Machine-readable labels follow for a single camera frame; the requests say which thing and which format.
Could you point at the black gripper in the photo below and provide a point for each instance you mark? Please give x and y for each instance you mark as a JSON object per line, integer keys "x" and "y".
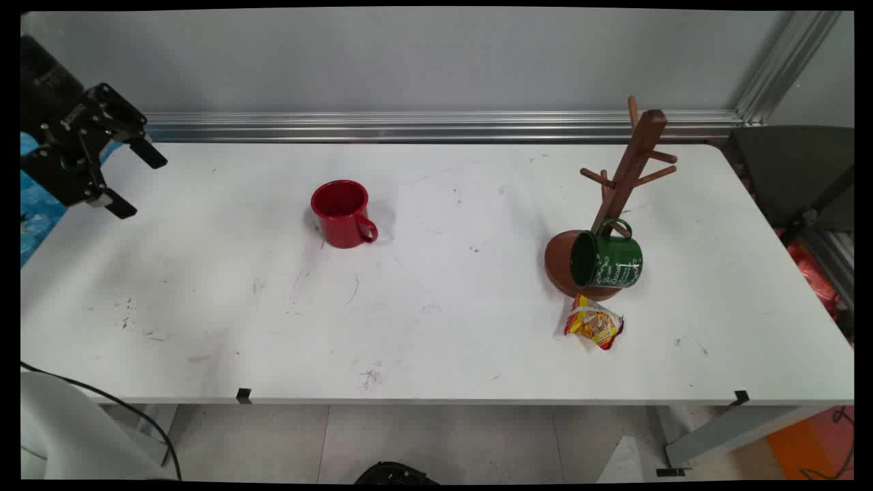
{"x": 48, "y": 82}

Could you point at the green enamel mug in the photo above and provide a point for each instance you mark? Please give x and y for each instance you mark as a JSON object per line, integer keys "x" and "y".
{"x": 614, "y": 262}

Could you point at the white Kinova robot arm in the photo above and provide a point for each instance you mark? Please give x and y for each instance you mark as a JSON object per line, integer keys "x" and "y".
{"x": 68, "y": 429}

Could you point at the blue plastic bag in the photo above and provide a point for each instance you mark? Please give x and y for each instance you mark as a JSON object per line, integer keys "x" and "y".
{"x": 37, "y": 211}

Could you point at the red enamel mug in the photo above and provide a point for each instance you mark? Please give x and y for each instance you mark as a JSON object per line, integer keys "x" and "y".
{"x": 341, "y": 221}

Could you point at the grey table leg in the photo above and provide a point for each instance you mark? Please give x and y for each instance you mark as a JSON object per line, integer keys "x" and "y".
{"x": 146, "y": 426}
{"x": 730, "y": 429}

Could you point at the black tape mark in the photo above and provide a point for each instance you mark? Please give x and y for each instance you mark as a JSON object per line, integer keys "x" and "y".
{"x": 741, "y": 397}
{"x": 243, "y": 395}

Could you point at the black round floor object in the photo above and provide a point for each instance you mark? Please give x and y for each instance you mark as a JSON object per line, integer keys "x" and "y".
{"x": 395, "y": 474}

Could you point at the yellow red snack packet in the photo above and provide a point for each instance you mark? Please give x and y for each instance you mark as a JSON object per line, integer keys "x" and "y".
{"x": 593, "y": 324}

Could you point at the brown wooden mug tree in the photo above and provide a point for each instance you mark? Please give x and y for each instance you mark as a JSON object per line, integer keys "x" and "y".
{"x": 631, "y": 170}

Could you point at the dark grey chair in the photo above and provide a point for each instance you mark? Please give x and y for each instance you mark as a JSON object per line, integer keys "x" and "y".
{"x": 791, "y": 170}

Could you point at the red plastic bag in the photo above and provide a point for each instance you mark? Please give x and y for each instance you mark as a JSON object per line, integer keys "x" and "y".
{"x": 815, "y": 276}

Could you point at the orange floor mat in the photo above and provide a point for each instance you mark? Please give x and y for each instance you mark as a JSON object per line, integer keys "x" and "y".
{"x": 811, "y": 443}

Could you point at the long aluminium frame rail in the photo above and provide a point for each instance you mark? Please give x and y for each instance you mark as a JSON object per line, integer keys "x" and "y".
{"x": 443, "y": 127}

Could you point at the slanted aluminium frame post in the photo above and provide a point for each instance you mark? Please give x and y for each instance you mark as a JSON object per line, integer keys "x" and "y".
{"x": 784, "y": 65}

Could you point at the short aluminium side rail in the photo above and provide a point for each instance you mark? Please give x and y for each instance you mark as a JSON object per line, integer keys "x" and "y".
{"x": 832, "y": 262}

